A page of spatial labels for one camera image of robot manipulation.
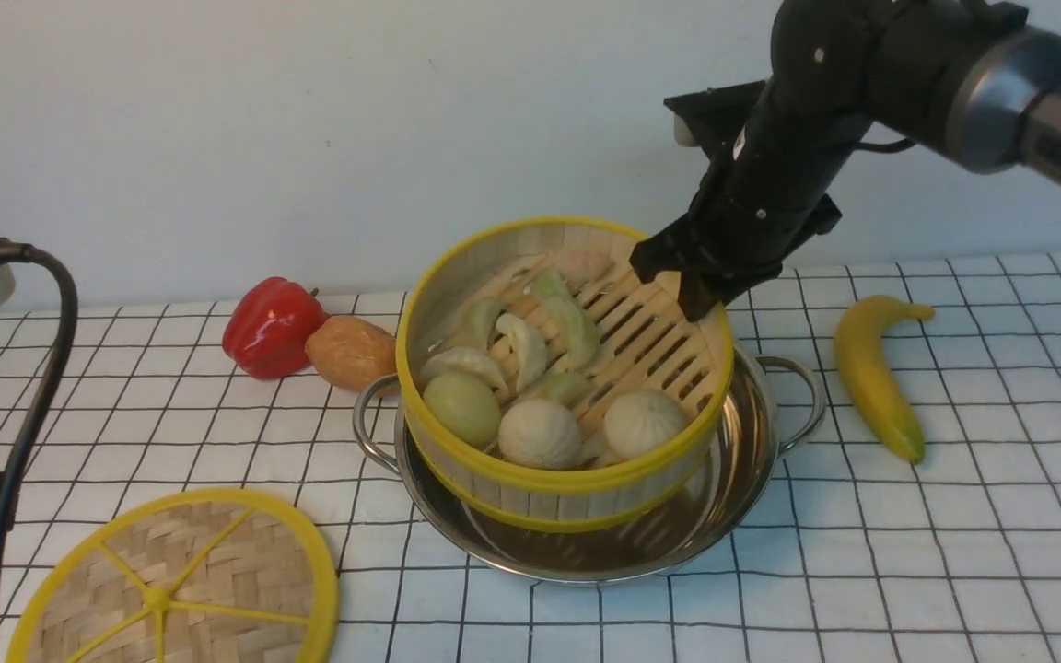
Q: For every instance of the bamboo steamer basket yellow rim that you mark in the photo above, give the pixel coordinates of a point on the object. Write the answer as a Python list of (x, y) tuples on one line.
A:
[(645, 342)]

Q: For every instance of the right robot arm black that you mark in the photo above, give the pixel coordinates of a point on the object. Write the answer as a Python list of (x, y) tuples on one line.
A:
[(969, 80)]

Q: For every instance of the pink dumpling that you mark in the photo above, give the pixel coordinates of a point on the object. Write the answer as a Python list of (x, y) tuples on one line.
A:
[(578, 267)]

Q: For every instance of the pale green round bun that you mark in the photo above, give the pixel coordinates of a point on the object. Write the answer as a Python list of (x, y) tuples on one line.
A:
[(465, 406)]

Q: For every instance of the checkered white tablecloth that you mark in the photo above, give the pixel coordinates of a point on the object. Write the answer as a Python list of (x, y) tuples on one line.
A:
[(853, 555)]

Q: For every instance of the white dumpling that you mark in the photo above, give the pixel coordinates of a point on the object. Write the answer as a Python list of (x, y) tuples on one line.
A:
[(528, 346)]

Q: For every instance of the green dumpling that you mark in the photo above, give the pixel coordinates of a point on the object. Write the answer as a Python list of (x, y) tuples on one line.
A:
[(580, 335)]

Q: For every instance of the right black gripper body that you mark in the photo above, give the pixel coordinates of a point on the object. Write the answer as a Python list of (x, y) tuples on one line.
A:
[(772, 157)]

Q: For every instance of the white round bun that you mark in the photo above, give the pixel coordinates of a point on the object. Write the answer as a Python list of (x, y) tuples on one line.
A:
[(638, 422), (540, 434)]

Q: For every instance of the red bell pepper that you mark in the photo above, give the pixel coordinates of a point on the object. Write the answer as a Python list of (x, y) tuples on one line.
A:
[(267, 332)]

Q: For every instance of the bamboo steamer lid yellow rim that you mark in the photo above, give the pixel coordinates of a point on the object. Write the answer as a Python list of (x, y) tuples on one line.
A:
[(213, 575)]

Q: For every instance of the stainless steel pot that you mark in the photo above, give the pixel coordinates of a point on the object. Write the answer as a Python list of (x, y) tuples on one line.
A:
[(732, 479)]

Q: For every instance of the yellow banana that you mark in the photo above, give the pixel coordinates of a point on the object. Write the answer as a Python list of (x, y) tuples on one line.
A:
[(868, 379)]

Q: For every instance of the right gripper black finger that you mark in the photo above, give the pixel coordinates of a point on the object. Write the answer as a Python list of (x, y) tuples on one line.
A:
[(701, 293)]

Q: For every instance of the brown potato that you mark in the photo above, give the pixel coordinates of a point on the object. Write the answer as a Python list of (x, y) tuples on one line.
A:
[(351, 353)]

